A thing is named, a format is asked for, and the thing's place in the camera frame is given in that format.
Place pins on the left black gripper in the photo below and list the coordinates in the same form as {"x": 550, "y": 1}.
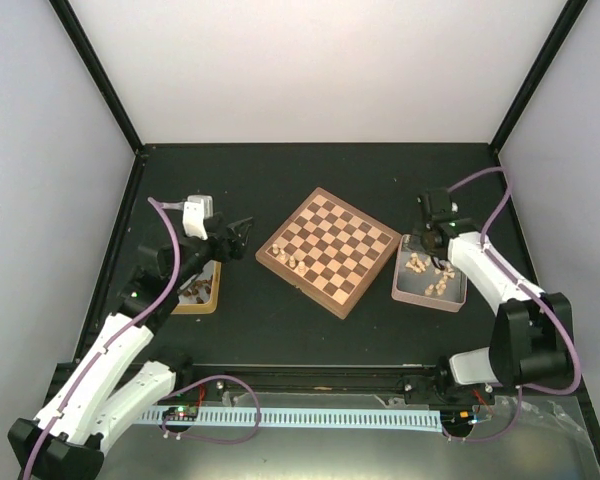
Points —
{"x": 236, "y": 247}

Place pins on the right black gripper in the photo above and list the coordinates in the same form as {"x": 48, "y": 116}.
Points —
{"x": 434, "y": 254}

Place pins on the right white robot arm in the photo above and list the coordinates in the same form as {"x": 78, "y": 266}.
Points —
{"x": 531, "y": 342}

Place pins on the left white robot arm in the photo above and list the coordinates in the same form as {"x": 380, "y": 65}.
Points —
{"x": 71, "y": 435}

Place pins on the pile of light chess pieces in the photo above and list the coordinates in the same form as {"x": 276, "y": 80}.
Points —
{"x": 424, "y": 278}

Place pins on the pile of dark chess pieces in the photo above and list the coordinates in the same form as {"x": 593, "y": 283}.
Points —
{"x": 197, "y": 292}

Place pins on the left control circuit board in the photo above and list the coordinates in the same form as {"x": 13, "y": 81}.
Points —
{"x": 181, "y": 413}

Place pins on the control circuit board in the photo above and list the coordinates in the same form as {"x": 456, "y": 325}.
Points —
{"x": 464, "y": 417}
{"x": 181, "y": 413}

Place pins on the right control circuit board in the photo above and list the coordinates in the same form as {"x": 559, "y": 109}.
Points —
{"x": 464, "y": 417}

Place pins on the pink plastic basket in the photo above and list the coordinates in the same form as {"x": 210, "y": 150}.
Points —
{"x": 451, "y": 302}

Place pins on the yellow plastic tray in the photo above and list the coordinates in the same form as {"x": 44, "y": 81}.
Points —
{"x": 211, "y": 270}

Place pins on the wooden chessboard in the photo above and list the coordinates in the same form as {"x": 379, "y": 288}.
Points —
{"x": 344, "y": 250}

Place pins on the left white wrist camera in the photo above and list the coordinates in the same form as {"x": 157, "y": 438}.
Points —
{"x": 196, "y": 209}

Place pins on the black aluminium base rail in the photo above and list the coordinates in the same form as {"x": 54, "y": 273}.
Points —
{"x": 414, "y": 384}

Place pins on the white slotted cable duct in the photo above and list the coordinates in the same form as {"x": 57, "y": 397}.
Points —
{"x": 316, "y": 418}

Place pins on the left black frame post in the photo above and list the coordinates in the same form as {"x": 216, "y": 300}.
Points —
{"x": 83, "y": 46}

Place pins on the black frame post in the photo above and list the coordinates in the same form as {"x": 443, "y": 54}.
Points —
{"x": 83, "y": 46}
{"x": 558, "y": 34}

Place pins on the right black frame post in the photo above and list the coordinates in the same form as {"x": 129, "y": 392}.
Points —
{"x": 558, "y": 34}

